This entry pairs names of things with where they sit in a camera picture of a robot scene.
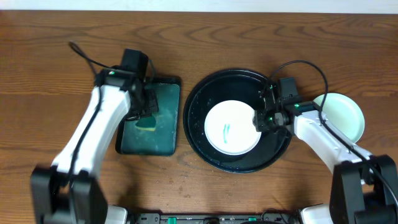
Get black base rail, green buttons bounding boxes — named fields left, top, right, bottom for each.
left=105, top=208, right=301, bottom=224

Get round black tray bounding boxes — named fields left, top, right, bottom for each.
left=183, top=69, right=292, bottom=173

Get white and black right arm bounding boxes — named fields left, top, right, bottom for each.
left=253, top=98, right=397, bottom=224

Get rectangular black soapy water tray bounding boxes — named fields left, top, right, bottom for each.
left=115, top=77, right=181, bottom=156

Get green and yellow sponge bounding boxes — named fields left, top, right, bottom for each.
left=135, top=115, right=157, bottom=131

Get pale green plate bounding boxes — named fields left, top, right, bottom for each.
left=323, top=93, right=365, bottom=143

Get white plate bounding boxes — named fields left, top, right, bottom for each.
left=204, top=100, right=261, bottom=156

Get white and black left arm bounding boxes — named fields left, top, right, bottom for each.
left=30, top=68, right=156, bottom=223

